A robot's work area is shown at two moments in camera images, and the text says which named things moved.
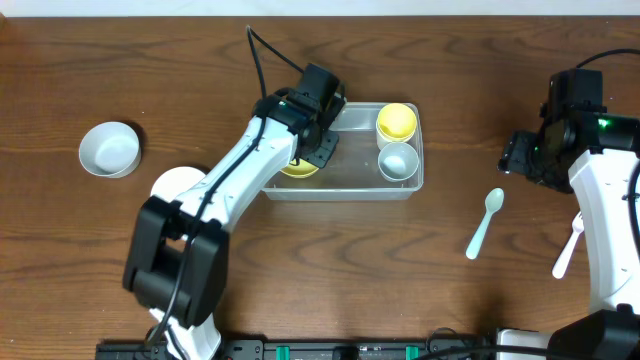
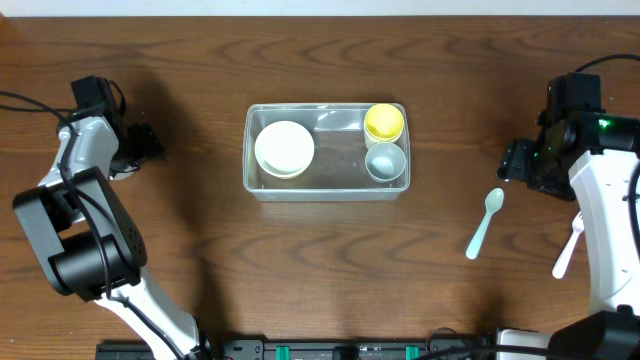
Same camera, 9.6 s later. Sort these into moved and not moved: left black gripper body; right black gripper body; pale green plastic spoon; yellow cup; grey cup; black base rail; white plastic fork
Moved: yellow cup; left black gripper body; grey cup
Not moved: black base rail; right black gripper body; white plastic fork; pale green plastic spoon
